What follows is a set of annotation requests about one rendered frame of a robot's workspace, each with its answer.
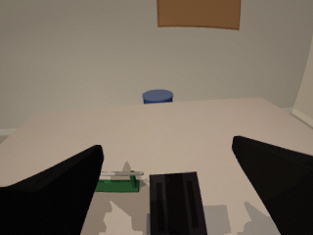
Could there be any green flat bar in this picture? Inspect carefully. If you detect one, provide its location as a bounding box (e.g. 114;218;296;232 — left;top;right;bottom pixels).
95;176;140;193

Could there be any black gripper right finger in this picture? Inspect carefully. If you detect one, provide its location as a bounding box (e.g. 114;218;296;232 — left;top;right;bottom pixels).
231;136;313;235

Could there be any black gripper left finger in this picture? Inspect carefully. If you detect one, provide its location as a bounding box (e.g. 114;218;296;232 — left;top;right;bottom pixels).
0;145;105;235

